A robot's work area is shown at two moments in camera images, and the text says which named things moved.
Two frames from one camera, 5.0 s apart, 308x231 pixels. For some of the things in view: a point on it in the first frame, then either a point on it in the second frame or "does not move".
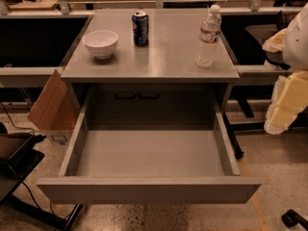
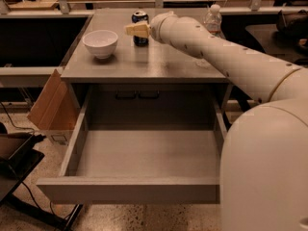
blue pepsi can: [141, 28] does not move
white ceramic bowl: [101, 43] does not move
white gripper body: [297, 43] -> [156, 27]
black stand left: [18, 159] does not move
